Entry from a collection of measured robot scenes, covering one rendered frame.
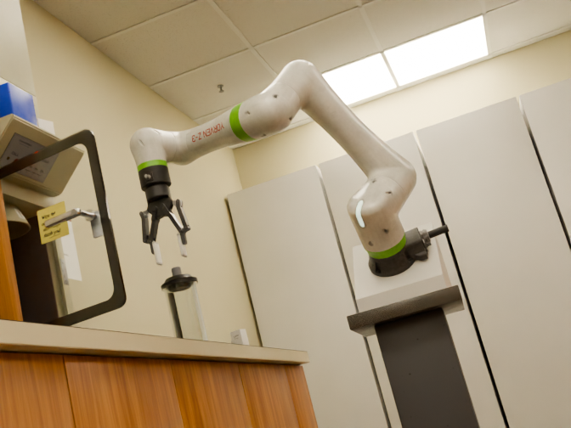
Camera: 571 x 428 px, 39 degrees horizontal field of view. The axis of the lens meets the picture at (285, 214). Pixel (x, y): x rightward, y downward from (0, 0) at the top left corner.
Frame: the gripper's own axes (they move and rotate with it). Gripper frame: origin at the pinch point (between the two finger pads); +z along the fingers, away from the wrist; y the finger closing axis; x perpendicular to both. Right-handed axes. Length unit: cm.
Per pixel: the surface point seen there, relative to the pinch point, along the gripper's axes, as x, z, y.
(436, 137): 246, -86, 76
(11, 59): -43, -52, -15
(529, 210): 246, -28, 113
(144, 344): -60, 35, 15
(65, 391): -88, 44, 13
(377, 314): 7, 34, 54
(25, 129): -60, -23, -4
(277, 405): 30, 50, 12
